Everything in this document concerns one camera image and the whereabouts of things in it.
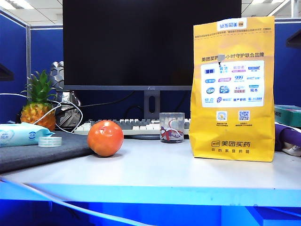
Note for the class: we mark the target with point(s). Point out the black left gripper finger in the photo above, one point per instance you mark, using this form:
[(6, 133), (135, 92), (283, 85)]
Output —
[(5, 72)]

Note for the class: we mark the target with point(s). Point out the grey partition post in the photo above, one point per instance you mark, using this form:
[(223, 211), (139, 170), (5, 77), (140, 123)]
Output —
[(28, 58)]

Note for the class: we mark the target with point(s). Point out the blue side partition panel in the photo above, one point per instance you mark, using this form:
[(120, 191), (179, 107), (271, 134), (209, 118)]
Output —
[(13, 70)]

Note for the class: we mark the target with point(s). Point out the blue wet wipes pack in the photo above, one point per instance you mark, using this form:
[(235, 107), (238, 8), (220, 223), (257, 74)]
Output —
[(18, 134)]

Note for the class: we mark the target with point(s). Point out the silver robot figurine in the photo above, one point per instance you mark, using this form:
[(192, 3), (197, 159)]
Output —
[(57, 75)]

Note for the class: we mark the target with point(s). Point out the clear glass cup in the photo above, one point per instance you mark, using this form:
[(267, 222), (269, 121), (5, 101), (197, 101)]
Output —
[(171, 117)]

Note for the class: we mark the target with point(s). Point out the grey monitor stand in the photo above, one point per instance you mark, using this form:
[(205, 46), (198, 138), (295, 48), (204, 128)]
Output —
[(151, 95)]

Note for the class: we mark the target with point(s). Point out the purple cloth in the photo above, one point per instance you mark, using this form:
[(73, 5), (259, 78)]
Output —
[(289, 136)]

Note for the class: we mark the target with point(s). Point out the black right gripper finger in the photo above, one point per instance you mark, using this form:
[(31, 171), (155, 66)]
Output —
[(295, 40)]

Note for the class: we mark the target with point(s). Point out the teal cardboard box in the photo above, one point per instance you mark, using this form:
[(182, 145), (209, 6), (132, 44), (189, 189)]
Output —
[(289, 115)]

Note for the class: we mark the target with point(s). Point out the white printed cloth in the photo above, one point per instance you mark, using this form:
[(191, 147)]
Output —
[(294, 149)]

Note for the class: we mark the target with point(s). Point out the dark grey desk mat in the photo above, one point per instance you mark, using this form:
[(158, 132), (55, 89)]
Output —
[(35, 157)]

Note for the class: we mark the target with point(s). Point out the yellow printed paper bag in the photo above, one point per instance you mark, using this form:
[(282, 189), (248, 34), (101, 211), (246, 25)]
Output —
[(232, 131)]

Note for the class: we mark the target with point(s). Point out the white and grey keyboard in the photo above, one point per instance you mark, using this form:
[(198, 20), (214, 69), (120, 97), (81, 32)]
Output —
[(136, 124)]

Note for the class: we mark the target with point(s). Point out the red white wrapper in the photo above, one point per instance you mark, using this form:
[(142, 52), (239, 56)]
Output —
[(169, 134)]

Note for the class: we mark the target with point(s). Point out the black computer monitor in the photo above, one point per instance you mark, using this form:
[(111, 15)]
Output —
[(141, 47)]

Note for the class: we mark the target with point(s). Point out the orange fruit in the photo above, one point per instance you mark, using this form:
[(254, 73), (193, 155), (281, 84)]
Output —
[(105, 138)]

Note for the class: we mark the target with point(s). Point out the small pineapple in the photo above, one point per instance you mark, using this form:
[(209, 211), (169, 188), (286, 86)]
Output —
[(35, 113)]

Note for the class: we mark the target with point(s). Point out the clear tape roll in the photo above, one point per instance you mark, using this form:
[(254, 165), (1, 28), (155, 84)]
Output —
[(49, 141)]

